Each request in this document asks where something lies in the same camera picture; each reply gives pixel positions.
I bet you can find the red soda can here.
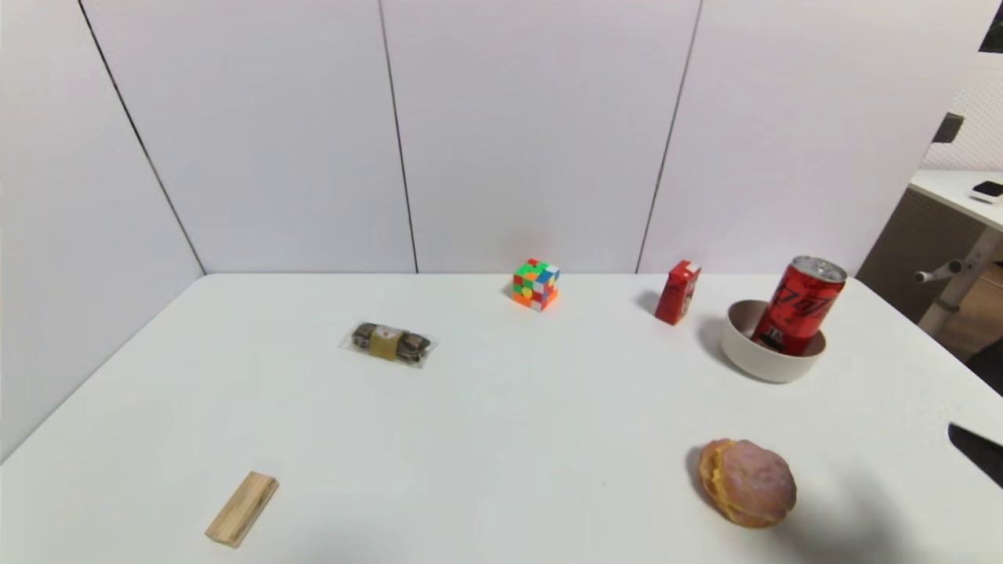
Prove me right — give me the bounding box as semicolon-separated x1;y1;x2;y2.
751;255;848;357

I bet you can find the beige round bowl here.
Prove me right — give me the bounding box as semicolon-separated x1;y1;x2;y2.
720;299;828;385

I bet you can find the dark background object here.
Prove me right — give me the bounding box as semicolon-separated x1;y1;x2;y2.
966;337;1003;397

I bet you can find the multicoloured puzzle cube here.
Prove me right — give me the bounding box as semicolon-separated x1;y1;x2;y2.
512;259;560;312

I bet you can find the wrapped chocolate snack packet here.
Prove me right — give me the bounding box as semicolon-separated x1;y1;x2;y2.
339;321;438;369

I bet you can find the small red drink carton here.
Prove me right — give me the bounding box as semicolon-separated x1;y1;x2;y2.
654;260;701;326

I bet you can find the pink glazed bread bun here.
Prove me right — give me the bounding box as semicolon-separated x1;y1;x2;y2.
697;438;798;529

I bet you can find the light wooden block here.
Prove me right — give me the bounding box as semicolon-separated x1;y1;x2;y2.
205;471;281;548

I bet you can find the brown perforated desk panel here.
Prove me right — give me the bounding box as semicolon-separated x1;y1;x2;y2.
856;188;982;322

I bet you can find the white background desk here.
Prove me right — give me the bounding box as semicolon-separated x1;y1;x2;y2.
907;171;1003;339

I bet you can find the black screen corner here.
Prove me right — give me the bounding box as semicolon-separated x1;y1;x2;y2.
978;0;1003;54

